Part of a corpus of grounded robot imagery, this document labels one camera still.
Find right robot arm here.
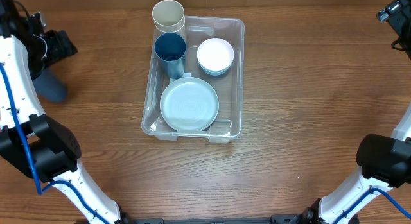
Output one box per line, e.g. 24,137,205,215
291,110,410,224

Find beige cup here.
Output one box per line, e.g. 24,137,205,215
155,20,186,40
152,0,185,33

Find beige cup front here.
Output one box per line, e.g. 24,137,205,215
155,20,186,40

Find light blue bowl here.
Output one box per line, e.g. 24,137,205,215
201,65,231,76

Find pink bowl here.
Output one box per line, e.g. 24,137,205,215
197,38,234,71

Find dark blue cup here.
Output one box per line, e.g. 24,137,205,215
154,33,187,78
33,69,67,103

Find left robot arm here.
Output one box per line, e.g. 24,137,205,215
1,0,132,224

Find grey plate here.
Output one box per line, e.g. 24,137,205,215
160,77,220,132

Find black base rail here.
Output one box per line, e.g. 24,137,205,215
126,214,302,224

